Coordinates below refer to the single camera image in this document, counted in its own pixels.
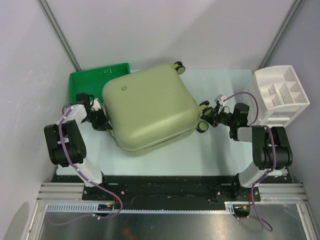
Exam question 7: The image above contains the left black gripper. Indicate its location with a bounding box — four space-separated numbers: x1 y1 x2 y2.
82 107 112 131

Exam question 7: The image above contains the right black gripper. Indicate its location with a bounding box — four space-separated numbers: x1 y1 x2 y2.
201 104 237 128

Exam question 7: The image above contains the olive green hard-shell suitcase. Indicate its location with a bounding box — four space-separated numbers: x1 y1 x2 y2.
101 61 209 155

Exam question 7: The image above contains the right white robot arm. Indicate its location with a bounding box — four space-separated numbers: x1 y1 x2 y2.
200 103 293 201

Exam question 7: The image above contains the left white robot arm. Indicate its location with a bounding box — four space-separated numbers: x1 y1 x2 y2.
44 92 113 200

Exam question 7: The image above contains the green plastic tray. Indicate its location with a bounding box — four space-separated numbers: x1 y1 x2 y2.
68 62 131 103

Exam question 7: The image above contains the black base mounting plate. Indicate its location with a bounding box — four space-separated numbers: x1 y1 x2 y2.
51 173 293 212

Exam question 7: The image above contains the white plastic drawer organizer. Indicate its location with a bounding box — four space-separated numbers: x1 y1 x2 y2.
242 65 310 127

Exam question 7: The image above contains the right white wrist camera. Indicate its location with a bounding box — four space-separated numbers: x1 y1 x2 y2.
214 94 227 111

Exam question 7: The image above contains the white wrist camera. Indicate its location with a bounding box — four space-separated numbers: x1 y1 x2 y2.
90 98 102 111
214 94 227 111

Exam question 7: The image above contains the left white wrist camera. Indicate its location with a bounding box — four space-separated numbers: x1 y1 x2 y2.
90 98 102 111

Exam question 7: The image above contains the white slotted cable duct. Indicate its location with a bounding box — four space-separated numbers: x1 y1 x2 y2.
46 201 253 215

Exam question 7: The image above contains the right aluminium frame post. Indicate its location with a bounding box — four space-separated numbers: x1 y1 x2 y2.
257 0 305 70

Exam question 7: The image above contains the aluminium frame post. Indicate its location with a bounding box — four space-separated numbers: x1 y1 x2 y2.
257 0 305 70
37 0 82 72

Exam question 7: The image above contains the left aluminium frame post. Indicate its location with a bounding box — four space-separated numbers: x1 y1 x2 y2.
37 0 82 72

